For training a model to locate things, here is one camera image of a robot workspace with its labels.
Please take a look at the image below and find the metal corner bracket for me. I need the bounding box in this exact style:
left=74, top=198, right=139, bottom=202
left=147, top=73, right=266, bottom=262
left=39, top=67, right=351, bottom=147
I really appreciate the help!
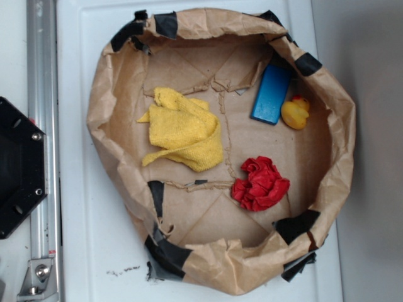
left=16, top=258, right=57, bottom=301

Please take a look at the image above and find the yellow rubber duck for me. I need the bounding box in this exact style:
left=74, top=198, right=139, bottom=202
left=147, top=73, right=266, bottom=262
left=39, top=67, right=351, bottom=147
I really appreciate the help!
left=281, top=95, right=310, bottom=130

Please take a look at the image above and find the blue rectangular block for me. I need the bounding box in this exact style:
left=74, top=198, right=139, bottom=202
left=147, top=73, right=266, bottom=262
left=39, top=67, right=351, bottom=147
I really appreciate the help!
left=251, top=64, right=292, bottom=125

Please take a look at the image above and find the aluminium extrusion rail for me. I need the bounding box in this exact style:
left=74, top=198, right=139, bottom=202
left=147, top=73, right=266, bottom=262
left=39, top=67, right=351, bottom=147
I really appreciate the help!
left=26, top=1, right=65, bottom=301

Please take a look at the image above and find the brown paper bag bin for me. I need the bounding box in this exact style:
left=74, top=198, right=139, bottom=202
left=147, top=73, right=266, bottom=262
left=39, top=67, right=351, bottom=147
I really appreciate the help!
left=87, top=8, right=356, bottom=295

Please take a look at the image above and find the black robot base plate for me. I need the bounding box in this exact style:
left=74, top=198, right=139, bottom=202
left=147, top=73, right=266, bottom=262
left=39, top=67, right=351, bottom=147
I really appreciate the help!
left=1, top=97, right=47, bottom=240

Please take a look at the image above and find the crumpled red cloth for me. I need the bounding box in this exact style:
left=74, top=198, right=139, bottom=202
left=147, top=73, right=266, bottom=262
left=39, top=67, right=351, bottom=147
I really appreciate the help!
left=231, top=156, right=290, bottom=212

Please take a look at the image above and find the yellow microfiber cloth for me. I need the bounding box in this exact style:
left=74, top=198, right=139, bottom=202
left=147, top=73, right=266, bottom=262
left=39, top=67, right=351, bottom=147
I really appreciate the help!
left=137, top=87, right=224, bottom=172

